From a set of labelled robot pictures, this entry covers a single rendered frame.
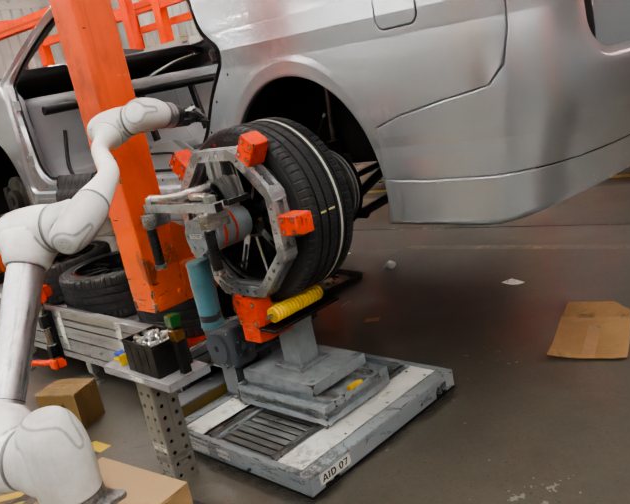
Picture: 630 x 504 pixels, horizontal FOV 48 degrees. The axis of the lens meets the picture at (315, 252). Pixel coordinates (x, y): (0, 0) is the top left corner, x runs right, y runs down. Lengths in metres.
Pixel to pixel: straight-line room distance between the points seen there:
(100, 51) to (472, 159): 1.41
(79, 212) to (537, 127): 1.32
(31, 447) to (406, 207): 1.40
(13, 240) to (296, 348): 1.18
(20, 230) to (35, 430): 0.57
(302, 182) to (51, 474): 1.18
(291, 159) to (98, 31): 0.89
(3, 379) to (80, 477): 0.34
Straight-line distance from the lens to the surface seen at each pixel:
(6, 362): 2.02
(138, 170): 2.84
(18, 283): 2.06
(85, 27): 2.81
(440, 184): 2.37
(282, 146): 2.44
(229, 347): 2.89
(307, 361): 2.82
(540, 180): 2.28
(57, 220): 2.02
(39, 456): 1.82
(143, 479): 1.99
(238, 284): 2.65
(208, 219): 2.27
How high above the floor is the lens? 1.33
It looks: 14 degrees down
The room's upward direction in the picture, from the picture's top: 12 degrees counter-clockwise
